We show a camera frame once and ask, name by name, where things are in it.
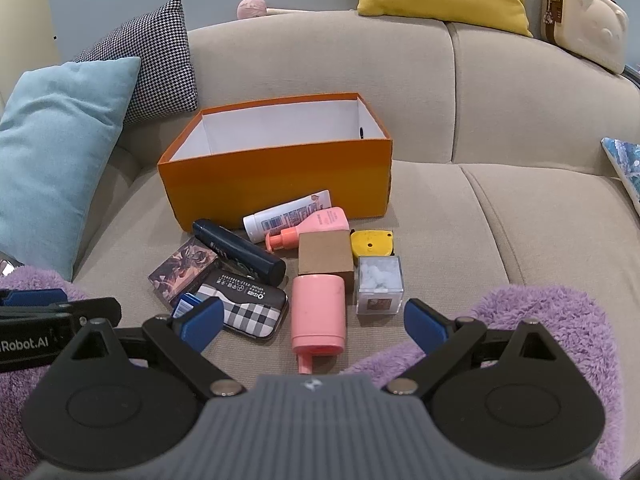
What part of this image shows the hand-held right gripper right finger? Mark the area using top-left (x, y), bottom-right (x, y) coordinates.
top-left (387, 298), bottom-right (571, 396)

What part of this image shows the brown patterned box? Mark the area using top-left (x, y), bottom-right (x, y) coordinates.
top-left (148, 236), bottom-right (223, 308)

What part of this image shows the blue patterned pillow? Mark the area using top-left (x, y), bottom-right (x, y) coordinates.
top-left (600, 136), bottom-right (640, 216)

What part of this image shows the light blue pillow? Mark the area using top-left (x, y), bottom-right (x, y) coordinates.
top-left (0, 56), bottom-right (142, 283)

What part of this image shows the cream bear suitcase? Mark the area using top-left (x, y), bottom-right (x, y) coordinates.
top-left (539, 0), bottom-right (630, 75)

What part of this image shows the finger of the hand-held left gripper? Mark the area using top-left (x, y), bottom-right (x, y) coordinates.
top-left (0, 289), bottom-right (68, 309)
top-left (0, 297), bottom-right (122, 328)

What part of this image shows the dark blue bottle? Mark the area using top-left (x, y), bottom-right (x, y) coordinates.
top-left (192, 218), bottom-right (287, 285)

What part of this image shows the small pink pump bottle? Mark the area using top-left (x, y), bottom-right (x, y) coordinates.
top-left (264, 206), bottom-right (350, 253)

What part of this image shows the purple fluffy blanket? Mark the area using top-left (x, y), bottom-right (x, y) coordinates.
top-left (0, 266), bottom-right (626, 480)

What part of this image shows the clear plastic cube box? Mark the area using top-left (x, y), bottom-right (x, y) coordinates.
top-left (354, 255), bottom-right (404, 316)

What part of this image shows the large pink pump bottle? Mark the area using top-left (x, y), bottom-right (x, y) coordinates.
top-left (291, 274), bottom-right (347, 375)

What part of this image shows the beige sofa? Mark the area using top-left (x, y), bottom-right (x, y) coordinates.
top-left (0, 7), bottom-right (640, 480)

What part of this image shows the orange cardboard box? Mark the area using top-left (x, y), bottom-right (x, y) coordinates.
top-left (157, 92), bottom-right (393, 233)

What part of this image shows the houndstooth pillow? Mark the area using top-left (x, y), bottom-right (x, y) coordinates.
top-left (72, 0), bottom-right (199, 126)

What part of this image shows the black plaid case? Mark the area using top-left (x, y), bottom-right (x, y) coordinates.
top-left (192, 268), bottom-right (289, 343)

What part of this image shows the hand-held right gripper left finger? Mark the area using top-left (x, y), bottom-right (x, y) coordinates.
top-left (60, 296), bottom-right (246, 397)

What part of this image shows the small blue white box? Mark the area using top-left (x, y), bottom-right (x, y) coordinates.
top-left (171, 294), bottom-right (203, 318)

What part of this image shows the white tube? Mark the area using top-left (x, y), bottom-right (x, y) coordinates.
top-left (243, 190), bottom-right (333, 243)

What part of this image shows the pink plush toy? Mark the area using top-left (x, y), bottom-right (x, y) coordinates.
top-left (237, 0), bottom-right (301, 21)

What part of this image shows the yellow tape measure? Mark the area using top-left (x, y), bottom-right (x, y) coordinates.
top-left (350, 229), bottom-right (396, 265)

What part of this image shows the brown cardboard box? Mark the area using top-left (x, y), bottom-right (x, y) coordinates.
top-left (298, 230), bottom-right (355, 293)

